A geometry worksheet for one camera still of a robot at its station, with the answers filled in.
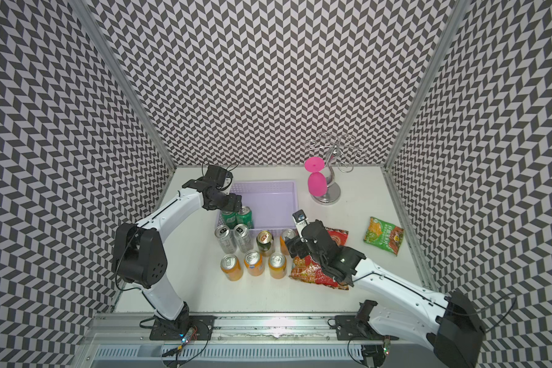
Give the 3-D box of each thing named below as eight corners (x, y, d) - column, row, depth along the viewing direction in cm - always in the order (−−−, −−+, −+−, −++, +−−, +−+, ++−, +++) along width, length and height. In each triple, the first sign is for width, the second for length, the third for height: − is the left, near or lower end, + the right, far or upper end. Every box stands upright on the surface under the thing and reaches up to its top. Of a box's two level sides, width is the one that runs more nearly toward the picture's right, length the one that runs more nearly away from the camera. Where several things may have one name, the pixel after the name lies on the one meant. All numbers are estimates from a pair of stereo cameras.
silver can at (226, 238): (222, 254, 90) (213, 238, 80) (224, 241, 93) (216, 225, 83) (235, 254, 90) (229, 238, 80) (237, 241, 93) (231, 225, 83)
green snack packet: (361, 239, 94) (363, 236, 92) (369, 218, 101) (371, 214, 99) (396, 255, 90) (398, 252, 88) (402, 231, 97) (404, 228, 95)
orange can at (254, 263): (248, 277, 86) (243, 266, 77) (249, 262, 89) (245, 250, 80) (263, 277, 86) (260, 266, 77) (264, 262, 89) (261, 250, 80)
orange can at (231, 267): (225, 280, 84) (218, 271, 76) (227, 265, 87) (222, 254, 80) (241, 280, 84) (237, 271, 76) (243, 265, 87) (239, 254, 80)
